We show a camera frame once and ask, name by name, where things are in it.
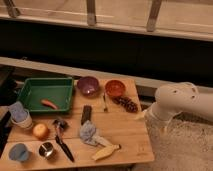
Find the black handled knife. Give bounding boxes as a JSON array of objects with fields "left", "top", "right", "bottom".
[{"left": 55, "top": 126, "right": 75, "bottom": 162}]

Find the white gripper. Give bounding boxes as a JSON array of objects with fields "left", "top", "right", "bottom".
[{"left": 135, "top": 103, "right": 174, "bottom": 134}]

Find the orange carrot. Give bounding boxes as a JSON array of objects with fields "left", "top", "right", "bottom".
[{"left": 41, "top": 99, "right": 58, "bottom": 110}]

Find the dark rectangular eraser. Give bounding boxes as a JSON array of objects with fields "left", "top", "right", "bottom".
[{"left": 81, "top": 105, "right": 92, "bottom": 124}]

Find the orange bowl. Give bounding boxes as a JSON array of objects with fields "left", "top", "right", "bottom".
[{"left": 105, "top": 80, "right": 126, "bottom": 98}]

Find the white cup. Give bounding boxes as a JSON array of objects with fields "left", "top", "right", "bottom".
[{"left": 11, "top": 110, "right": 33, "bottom": 130}]

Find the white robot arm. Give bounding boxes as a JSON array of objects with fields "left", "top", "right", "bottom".
[{"left": 135, "top": 82, "right": 213, "bottom": 132}]

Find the small metal cup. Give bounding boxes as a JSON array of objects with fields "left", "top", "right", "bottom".
[{"left": 39, "top": 142, "right": 55, "bottom": 159}]

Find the green plastic tray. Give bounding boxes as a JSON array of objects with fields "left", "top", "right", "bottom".
[{"left": 17, "top": 78, "right": 74, "bottom": 114}]

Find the purple bowl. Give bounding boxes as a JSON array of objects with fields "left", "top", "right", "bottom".
[{"left": 77, "top": 76, "right": 99, "bottom": 96}]

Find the blue crumpled cloth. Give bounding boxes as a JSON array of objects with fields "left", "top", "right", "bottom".
[{"left": 79, "top": 120, "right": 98, "bottom": 146}]

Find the brown pine cone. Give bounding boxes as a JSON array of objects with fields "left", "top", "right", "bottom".
[{"left": 112, "top": 96, "right": 138, "bottom": 113}]

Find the blue cup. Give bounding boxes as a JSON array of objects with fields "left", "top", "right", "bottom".
[{"left": 9, "top": 143, "right": 30, "bottom": 162}]

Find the blue cloth in cup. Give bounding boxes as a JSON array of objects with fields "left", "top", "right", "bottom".
[{"left": 8, "top": 101, "right": 27, "bottom": 122}]

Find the yellow banana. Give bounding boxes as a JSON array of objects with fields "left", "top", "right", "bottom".
[{"left": 92, "top": 144, "right": 121, "bottom": 161}]

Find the red yellow apple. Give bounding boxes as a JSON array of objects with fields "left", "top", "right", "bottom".
[{"left": 33, "top": 123, "right": 49, "bottom": 140}]

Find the dark small toy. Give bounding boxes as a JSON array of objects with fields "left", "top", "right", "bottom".
[{"left": 53, "top": 118, "right": 68, "bottom": 130}]

